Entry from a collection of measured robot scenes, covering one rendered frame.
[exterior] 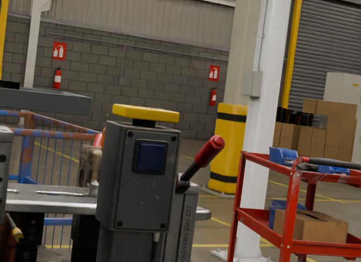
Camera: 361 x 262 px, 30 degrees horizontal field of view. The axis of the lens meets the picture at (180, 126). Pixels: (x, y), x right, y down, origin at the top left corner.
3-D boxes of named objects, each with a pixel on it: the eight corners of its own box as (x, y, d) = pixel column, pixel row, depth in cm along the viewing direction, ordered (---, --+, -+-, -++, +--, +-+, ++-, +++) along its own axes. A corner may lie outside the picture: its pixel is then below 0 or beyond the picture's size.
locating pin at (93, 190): (96, 204, 109) (100, 180, 109) (100, 207, 107) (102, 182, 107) (85, 204, 108) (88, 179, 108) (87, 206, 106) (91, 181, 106)
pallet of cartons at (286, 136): (315, 160, 1534) (319, 127, 1530) (289, 158, 1490) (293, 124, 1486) (280, 152, 1634) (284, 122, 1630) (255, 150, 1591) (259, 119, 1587)
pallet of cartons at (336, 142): (362, 169, 1417) (371, 106, 1410) (335, 168, 1373) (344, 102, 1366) (322, 161, 1517) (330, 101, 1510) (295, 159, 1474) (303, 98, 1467)
